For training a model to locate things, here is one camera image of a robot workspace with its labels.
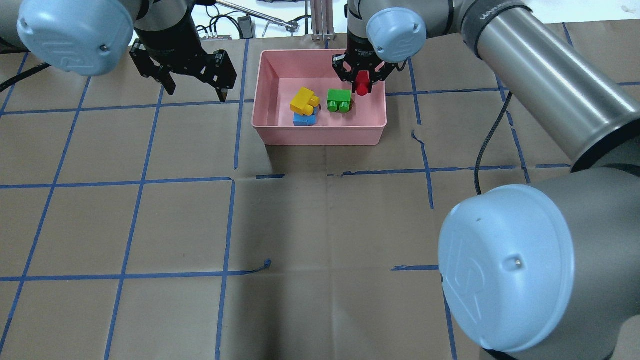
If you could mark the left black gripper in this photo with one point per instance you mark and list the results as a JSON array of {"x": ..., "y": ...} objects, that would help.
[{"x": 167, "y": 36}]

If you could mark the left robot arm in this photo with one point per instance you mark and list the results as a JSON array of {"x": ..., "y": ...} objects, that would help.
[{"x": 89, "y": 38}]

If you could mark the green toy block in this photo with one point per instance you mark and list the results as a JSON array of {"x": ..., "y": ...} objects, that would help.
[{"x": 339, "y": 100}]

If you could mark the yellow toy block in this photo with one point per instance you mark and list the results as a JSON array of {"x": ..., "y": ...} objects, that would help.
[{"x": 305, "y": 102}]

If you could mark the metal rod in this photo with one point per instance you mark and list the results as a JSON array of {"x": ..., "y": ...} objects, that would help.
[{"x": 291, "y": 26}]

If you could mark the red toy block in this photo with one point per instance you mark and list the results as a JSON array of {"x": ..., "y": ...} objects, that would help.
[{"x": 363, "y": 83}]

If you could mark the blue toy block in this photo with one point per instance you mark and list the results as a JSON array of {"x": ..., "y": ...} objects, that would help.
[{"x": 305, "y": 120}]

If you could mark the pink plastic box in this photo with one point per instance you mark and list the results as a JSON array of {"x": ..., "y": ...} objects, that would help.
[{"x": 282, "y": 73}]

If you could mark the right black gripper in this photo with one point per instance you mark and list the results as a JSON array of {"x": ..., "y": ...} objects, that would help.
[{"x": 358, "y": 51}]

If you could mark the aluminium frame post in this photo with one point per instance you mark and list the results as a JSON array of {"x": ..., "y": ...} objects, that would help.
[{"x": 322, "y": 20}]

